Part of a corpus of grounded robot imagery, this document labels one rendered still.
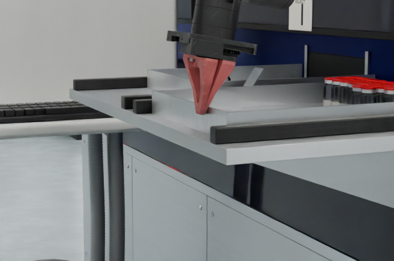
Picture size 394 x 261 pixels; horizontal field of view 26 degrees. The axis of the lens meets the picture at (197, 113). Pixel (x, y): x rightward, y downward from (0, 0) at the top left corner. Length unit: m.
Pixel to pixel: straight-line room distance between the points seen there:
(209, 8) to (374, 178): 0.34
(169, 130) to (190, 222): 1.04
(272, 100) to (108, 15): 0.71
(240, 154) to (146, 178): 1.47
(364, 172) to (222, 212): 0.83
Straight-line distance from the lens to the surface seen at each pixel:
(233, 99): 1.33
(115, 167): 2.12
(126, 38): 1.99
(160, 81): 1.57
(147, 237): 2.50
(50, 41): 1.94
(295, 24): 1.64
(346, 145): 1.07
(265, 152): 1.02
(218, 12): 1.07
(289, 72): 1.77
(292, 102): 1.38
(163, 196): 2.34
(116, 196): 2.14
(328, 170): 1.17
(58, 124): 1.73
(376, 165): 1.21
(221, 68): 1.07
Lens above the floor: 1.06
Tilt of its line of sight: 8 degrees down
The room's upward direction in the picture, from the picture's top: straight up
